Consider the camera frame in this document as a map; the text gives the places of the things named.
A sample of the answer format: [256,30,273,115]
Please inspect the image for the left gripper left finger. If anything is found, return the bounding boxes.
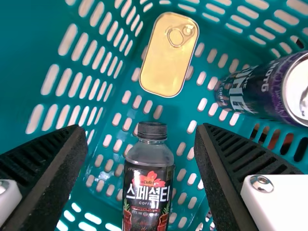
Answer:
[0,124,89,231]

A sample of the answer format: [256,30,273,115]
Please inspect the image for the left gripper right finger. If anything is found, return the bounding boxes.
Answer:
[193,122,308,231]

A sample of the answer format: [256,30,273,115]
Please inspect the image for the dark coffee bottle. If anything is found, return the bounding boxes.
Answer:
[121,121,175,231]

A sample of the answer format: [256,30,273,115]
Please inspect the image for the teal shopping basket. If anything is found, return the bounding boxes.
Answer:
[0,0,308,231]

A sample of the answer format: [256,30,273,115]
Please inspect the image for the dark purple can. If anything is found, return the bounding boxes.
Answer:
[213,50,308,128]

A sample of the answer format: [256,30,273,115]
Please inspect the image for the gold rectangular tin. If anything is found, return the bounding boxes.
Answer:
[139,12,200,98]

